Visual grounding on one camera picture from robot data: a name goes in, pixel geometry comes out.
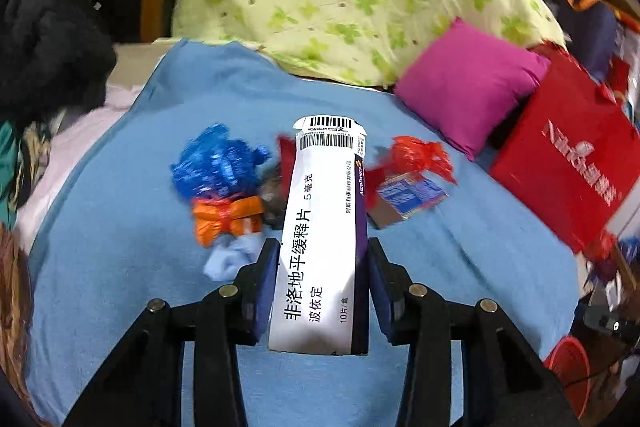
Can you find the blue plastic wrapper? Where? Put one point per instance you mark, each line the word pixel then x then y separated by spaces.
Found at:
pixel 215 162

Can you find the green cloth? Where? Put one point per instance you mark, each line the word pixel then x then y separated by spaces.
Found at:
pixel 7 167

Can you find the dark wrapper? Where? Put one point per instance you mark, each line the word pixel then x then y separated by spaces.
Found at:
pixel 272 202

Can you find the magenta pillow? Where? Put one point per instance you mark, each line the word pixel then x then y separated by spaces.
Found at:
pixel 465 77

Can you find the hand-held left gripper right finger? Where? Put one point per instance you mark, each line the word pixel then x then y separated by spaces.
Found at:
pixel 382 302

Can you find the small blue printed box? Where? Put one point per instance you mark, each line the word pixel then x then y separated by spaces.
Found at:
pixel 410 193

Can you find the brown patterned cloth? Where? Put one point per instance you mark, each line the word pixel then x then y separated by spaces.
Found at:
pixel 12 307

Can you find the navy blue bag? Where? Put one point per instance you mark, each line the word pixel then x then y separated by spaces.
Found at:
pixel 590 27

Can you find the red plastic mesh basket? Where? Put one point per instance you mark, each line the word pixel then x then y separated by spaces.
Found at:
pixel 570 367

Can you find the pale bedsheet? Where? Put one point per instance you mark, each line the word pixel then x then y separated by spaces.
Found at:
pixel 75 142

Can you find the blue blanket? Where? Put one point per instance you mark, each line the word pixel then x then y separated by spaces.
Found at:
pixel 150 332

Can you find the orange wrapper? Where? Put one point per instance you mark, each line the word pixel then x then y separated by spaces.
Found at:
pixel 225 217

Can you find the black fluffy cloth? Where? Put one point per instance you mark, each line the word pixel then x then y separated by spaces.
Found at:
pixel 50 52

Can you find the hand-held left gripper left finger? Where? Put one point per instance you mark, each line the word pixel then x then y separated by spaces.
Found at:
pixel 264 302

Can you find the red paper bag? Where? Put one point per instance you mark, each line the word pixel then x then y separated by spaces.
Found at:
pixel 550 167

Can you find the light blue wrapper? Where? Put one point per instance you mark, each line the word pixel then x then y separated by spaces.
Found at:
pixel 230 259

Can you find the red plastic wrapper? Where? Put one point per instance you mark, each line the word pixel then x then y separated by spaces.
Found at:
pixel 415 154
pixel 287 157

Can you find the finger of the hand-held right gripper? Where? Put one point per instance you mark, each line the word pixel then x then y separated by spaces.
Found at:
pixel 607 324

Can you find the white purple medicine box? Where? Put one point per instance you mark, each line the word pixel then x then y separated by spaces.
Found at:
pixel 315 257

